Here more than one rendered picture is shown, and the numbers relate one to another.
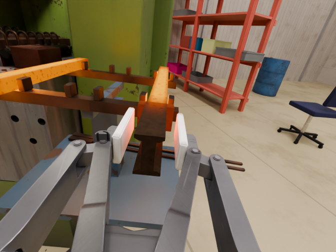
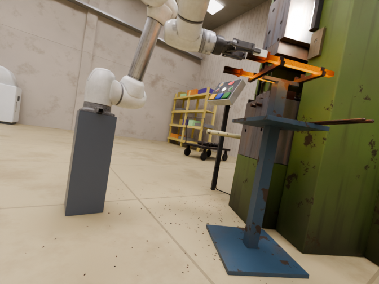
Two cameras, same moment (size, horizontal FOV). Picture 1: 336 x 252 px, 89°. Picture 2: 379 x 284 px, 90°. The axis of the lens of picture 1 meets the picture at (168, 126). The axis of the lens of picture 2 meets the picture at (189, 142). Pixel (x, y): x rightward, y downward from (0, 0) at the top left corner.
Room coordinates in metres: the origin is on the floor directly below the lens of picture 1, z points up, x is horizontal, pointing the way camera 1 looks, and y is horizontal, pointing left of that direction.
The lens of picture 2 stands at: (-0.18, -0.80, 0.58)
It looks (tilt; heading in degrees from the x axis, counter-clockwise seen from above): 3 degrees down; 83
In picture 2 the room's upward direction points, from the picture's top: 9 degrees clockwise
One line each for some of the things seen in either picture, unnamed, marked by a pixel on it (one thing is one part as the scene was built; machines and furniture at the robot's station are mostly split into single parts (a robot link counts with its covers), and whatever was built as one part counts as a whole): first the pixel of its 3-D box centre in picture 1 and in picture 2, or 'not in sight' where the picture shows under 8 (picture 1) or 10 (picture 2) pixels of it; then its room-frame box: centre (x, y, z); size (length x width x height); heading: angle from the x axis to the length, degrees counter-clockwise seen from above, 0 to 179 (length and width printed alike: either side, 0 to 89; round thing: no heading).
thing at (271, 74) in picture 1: (270, 76); not in sight; (4.84, -2.53, 0.46); 0.64 x 0.61 x 0.92; 27
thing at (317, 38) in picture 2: not in sight; (316, 44); (0.67, 0.34, 1.27); 0.09 x 0.02 x 0.17; 93
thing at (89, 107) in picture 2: not in sight; (97, 109); (-0.61, 0.41, 0.63); 0.22 x 0.18 x 0.06; 118
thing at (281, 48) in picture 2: not in sight; (293, 57); (0.74, 0.65, 1.32); 0.42 x 0.20 x 0.10; 3
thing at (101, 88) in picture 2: not in sight; (102, 87); (-0.61, 0.44, 0.77); 0.18 x 0.16 x 0.22; 44
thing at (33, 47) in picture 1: (39, 57); (283, 96); (0.60, 0.47, 0.95); 0.12 x 0.09 x 0.07; 3
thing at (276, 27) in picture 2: not in sight; (303, 23); (0.74, 0.61, 1.56); 0.42 x 0.39 x 0.40; 3
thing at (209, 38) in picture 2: not in sight; (207, 42); (-0.07, 0.00, 0.97); 0.09 x 0.06 x 0.09; 93
